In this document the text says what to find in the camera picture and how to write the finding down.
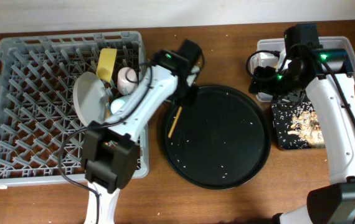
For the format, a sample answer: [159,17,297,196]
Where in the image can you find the wooden chopstick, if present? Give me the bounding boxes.
[168,106,182,139]
[105,97,111,118]

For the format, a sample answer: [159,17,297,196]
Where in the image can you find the food scraps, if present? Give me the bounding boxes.
[287,111,325,148]

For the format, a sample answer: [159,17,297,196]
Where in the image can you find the pink cup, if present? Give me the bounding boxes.
[117,67,138,95]

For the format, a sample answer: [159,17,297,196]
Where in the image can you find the blue cup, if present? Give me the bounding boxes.
[110,95,130,114]

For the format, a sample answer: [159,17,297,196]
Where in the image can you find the yellow bowl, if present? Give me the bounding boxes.
[96,48,117,83]

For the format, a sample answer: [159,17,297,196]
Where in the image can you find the grey ceramic plate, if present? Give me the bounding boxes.
[72,72,108,126]

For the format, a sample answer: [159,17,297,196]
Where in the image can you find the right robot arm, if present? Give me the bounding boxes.
[246,24,355,223]

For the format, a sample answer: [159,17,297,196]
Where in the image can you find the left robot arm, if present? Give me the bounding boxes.
[81,40,204,223]

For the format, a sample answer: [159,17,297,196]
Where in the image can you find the grey dishwasher rack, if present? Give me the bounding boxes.
[0,31,146,189]

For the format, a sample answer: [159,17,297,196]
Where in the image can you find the clear plastic bin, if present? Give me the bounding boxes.
[248,36,355,102]

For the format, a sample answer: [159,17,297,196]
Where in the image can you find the black rectangular tray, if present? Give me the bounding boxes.
[271,97,325,151]

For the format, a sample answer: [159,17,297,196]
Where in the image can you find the round black tray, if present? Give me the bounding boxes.
[159,85,272,190]

